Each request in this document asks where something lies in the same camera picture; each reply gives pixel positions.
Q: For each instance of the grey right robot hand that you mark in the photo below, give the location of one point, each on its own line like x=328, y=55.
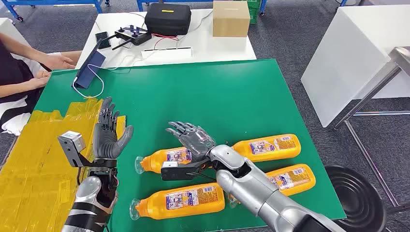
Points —
x=198, y=142

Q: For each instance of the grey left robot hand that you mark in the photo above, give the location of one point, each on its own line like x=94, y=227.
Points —
x=105, y=141

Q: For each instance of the orange detergent bottle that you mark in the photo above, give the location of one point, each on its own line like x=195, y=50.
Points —
x=157, y=160
x=153, y=205
x=272, y=155
x=288, y=189

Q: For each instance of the green table mat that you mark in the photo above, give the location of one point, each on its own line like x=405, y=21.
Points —
x=208, y=105

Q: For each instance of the tablet in blue cover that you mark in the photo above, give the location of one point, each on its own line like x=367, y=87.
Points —
x=88, y=72

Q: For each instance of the yellow taped sheet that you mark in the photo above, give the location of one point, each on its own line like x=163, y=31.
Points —
x=32, y=166

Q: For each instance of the white power strip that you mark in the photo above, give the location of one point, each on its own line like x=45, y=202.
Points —
x=166, y=53

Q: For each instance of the white table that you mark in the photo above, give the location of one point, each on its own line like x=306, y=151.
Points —
x=8, y=27
x=346, y=57
x=217, y=48

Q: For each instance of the black smartphone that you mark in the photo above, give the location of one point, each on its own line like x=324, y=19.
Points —
x=103, y=40

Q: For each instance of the black remote controller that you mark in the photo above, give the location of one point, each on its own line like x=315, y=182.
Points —
x=137, y=36

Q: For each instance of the person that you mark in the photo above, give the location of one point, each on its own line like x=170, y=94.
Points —
x=12, y=69

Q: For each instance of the black carrying case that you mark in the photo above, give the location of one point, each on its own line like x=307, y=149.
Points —
x=168, y=22

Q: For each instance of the brown cardboard box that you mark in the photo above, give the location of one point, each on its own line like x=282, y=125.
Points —
x=230, y=22

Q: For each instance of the blue metal rack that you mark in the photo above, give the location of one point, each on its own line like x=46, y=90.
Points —
x=97, y=5

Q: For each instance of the green plastic crate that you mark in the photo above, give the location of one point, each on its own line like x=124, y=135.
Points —
x=253, y=12

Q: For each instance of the black round stool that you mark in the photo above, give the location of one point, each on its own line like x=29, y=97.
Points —
x=355, y=198

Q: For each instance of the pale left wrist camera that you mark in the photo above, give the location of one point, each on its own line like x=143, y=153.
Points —
x=71, y=141

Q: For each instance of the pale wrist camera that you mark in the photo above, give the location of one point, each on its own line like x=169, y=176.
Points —
x=169, y=165
x=71, y=141

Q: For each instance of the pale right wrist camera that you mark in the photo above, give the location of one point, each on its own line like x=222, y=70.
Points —
x=169, y=165

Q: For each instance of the steel frame table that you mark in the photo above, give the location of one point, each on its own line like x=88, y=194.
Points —
x=400, y=59

